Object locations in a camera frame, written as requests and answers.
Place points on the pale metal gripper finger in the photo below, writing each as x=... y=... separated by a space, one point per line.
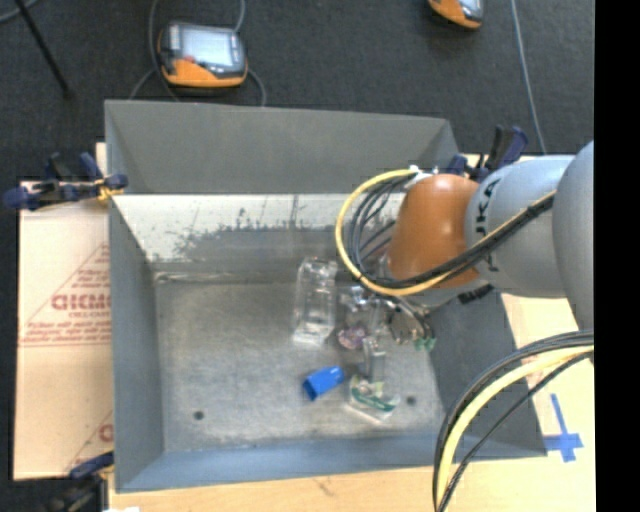
x=375 y=357
x=361 y=299

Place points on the small purple object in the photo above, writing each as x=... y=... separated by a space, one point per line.
x=351 y=338

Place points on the clear packet with green print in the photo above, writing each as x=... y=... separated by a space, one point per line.
x=372 y=397

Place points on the clear glass container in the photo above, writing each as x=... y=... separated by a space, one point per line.
x=315 y=300

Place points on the blue plastic cap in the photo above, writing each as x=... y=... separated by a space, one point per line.
x=322 y=382

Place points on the grey metal bin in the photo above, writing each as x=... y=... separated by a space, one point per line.
x=240 y=350

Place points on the brown cardboard board, red print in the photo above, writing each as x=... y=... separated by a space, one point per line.
x=60 y=350

